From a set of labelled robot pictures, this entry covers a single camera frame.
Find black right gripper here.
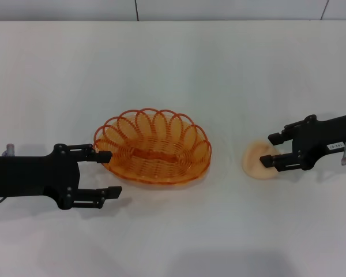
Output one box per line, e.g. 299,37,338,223
259,111,346,173

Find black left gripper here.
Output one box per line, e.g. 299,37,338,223
0,143,123,211

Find pale round bread bun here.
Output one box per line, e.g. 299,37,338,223
242,139,282,180

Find orange wire basket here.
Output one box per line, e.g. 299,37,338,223
93,108,212,186

